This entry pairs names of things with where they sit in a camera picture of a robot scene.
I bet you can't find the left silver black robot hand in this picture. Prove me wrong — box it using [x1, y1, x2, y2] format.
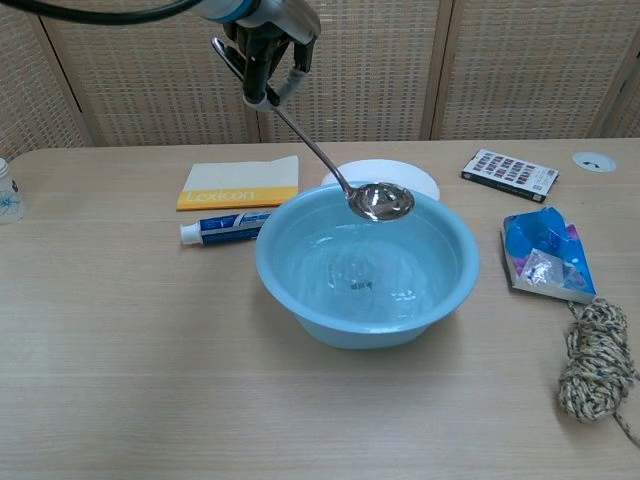
[222, 0, 321, 110]

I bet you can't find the silver ladle with black handle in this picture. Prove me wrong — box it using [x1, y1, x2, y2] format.
[210, 37, 416, 224]

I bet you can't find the light blue plastic basin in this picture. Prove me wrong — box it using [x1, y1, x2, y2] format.
[255, 183, 481, 350]

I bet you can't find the white yellow Lexicon book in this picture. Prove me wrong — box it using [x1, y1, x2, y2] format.
[175, 154, 301, 212]

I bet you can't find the white round plate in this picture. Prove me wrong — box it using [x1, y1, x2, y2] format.
[320, 158, 441, 201]

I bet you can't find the blue white toothpaste tube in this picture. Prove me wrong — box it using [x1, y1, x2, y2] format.
[179, 209, 274, 247]

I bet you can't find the black patterned card box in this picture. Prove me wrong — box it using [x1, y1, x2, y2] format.
[460, 148, 560, 204]

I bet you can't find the blue crumpled snack package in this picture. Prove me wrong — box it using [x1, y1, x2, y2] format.
[499, 205, 599, 305]

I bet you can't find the white round table grommet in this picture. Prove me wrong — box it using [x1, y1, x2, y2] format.
[572, 151, 618, 174]

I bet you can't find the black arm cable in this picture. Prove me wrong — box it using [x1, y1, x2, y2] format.
[0, 0, 206, 25]

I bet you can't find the beige speckled rope bundle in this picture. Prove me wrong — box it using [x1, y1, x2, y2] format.
[557, 297, 640, 446]

